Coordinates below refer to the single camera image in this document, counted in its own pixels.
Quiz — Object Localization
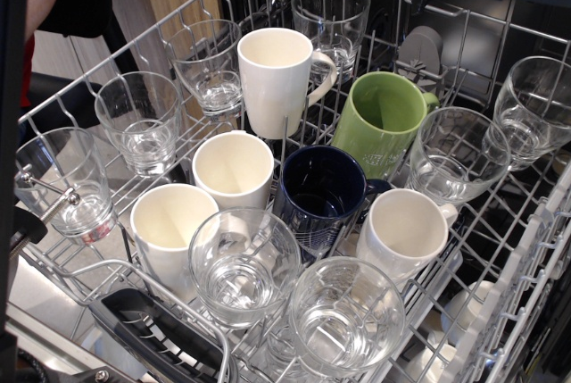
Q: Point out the green ceramic mug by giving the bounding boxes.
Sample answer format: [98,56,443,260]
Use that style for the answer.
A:
[331,71,440,179]

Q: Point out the white cup centre left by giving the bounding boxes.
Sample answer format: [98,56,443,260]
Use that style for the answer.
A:
[192,130,274,209]

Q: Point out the clear glass back centre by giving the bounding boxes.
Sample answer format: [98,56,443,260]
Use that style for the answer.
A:
[291,0,371,84]

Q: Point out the clear glass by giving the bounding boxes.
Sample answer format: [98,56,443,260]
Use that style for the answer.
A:
[406,106,511,207]
[189,207,302,329]
[14,127,117,245]
[165,19,243,120]
[288,256,405,378]
[291,0,371,84]
[95,71,182,177]
[493,56,570,171]

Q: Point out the tall white ceramic mug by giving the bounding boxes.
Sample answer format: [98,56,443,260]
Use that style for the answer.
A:
[237,28,337,140]

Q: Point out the clear glass far right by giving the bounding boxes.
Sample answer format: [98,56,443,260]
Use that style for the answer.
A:
[493,56,570,171]

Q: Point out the clear glass back left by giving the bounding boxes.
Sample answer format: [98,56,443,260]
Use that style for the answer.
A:
[165,19,243,120]

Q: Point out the clear glass right middle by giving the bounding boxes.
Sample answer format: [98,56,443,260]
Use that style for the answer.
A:
[406,106,511,207]

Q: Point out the dark blue ceramic mug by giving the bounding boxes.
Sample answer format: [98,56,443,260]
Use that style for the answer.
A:
[272,146,391,263]

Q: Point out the white mug right front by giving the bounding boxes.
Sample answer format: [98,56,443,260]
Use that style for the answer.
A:
[356,188,458,287]

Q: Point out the clear glass left middle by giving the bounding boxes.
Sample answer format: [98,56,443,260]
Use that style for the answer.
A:
[95,71,182,177]

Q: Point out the clear glass front centre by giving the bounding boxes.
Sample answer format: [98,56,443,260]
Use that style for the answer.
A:
[189,207,302,329]

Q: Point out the white mug front left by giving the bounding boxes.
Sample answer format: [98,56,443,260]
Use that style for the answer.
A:
[130,183,219,302]

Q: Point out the white dishes lower rack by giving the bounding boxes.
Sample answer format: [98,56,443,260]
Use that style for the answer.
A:
[410,280,494,382]

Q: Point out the clear glass front right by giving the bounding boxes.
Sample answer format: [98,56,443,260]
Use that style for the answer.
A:
[288,256,405,378]

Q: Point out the clear glass far left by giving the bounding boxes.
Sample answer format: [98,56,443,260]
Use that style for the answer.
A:
[14,127,117,245]

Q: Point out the metal wire dishwasher rack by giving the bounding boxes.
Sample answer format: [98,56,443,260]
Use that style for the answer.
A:
[21,0,570,382]

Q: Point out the black rack handle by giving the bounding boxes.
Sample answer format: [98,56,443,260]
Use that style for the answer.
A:
[89,288,236,382]

